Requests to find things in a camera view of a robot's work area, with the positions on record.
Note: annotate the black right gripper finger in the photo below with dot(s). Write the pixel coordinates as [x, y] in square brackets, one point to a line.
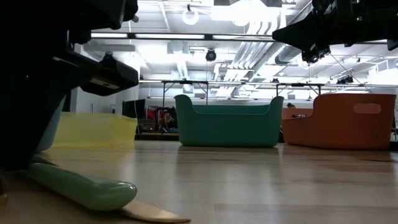
[298, 34]

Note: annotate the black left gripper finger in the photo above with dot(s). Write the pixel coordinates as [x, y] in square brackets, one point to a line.
[25, 118]

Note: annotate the black ceiling spotlight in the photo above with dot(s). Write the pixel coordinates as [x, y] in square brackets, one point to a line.
[108, 57]
[211, 55]
[320, 57]
[345, 80]

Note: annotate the white cabinet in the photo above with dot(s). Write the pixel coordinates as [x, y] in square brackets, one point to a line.
[93, 104]

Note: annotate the yellow plastic bin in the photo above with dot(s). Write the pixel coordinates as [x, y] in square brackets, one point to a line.
[99, 130]

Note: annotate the orange plastic bin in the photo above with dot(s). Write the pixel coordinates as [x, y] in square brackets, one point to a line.
[342, 130]

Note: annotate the black monitor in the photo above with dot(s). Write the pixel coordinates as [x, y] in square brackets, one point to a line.
[133, 109]

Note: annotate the white round ceiling lamp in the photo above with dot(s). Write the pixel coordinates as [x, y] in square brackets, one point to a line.
[183, 17]

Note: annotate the green plastic bin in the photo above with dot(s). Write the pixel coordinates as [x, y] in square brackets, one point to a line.
[230, 130]

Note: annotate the black tripod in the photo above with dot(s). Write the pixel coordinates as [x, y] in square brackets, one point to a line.
[395, 130]

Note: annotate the red black equipment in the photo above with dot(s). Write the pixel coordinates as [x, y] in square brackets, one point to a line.
[166, 119]

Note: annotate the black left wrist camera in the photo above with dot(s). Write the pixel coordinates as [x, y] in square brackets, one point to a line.
[118, 74]

